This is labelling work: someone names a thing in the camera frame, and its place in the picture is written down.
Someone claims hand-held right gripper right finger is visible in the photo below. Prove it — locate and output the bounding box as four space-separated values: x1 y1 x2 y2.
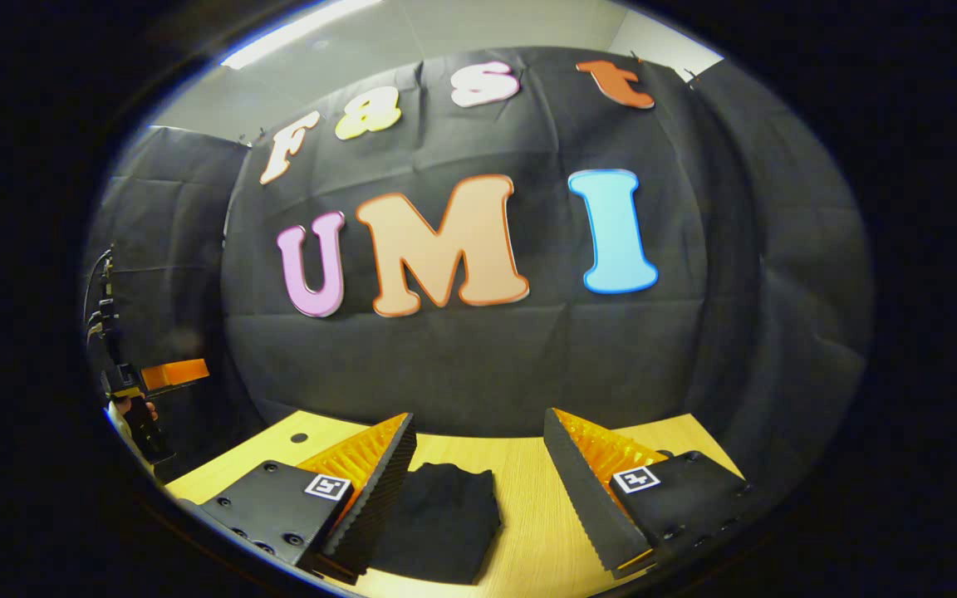
543 407 753 580

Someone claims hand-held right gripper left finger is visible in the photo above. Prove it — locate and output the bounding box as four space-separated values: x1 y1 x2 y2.
200 413 417 582

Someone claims black t-shirt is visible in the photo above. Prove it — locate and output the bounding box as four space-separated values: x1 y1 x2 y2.
362 463 503 586

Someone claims black backdrop cloth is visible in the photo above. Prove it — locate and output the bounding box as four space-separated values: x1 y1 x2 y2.
80 46 874 507

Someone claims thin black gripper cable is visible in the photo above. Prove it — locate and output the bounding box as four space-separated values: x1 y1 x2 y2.
82 247 111 333

